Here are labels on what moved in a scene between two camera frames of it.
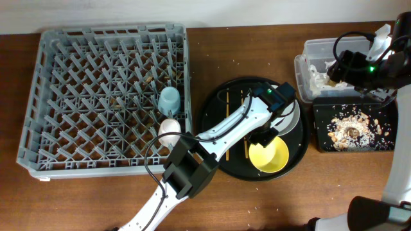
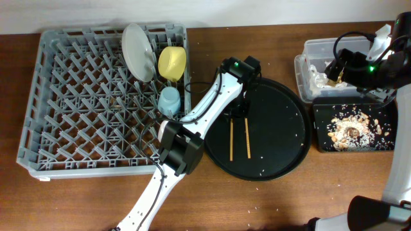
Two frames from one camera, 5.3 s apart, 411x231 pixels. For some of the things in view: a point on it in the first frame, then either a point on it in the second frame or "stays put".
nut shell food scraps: [355, 131] stays put
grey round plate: [291, 108] -> [137, 52]
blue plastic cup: [169, 100] stays put
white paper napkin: [318, 80] stays put
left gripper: [265, 140] -> [245, 112]
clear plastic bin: [311, 68] stays put
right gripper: [346, 70] stays put
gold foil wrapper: [332, 83] stays put
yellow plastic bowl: [271, 159] -> [171, 62]
